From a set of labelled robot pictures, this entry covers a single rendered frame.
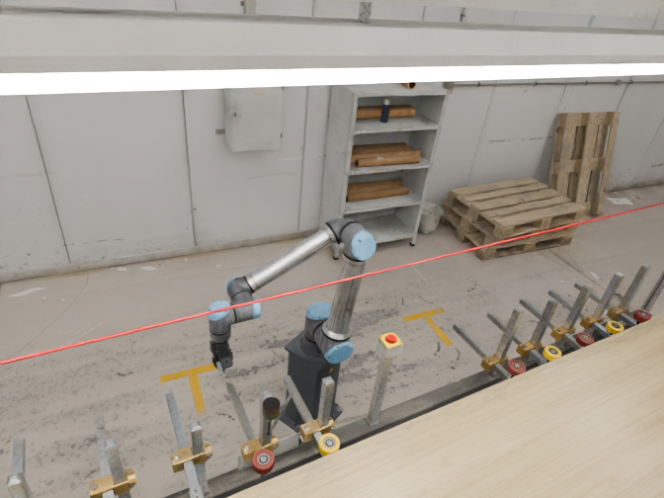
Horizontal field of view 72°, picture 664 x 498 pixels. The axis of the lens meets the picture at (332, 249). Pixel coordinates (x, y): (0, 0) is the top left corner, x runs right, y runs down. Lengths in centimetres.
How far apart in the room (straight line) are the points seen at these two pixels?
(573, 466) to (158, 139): 333
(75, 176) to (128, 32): 337
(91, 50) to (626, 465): 218
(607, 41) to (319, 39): 63
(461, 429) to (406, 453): 27
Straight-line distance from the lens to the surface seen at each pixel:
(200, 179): 405
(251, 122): 371
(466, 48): 85
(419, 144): 454
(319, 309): 245
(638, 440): 241
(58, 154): 391
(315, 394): 271
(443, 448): 199
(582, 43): 107
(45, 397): 345
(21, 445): 200
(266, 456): 186
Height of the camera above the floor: 247
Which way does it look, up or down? 33 degrees down
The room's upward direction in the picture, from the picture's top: 7 degrees clockwise
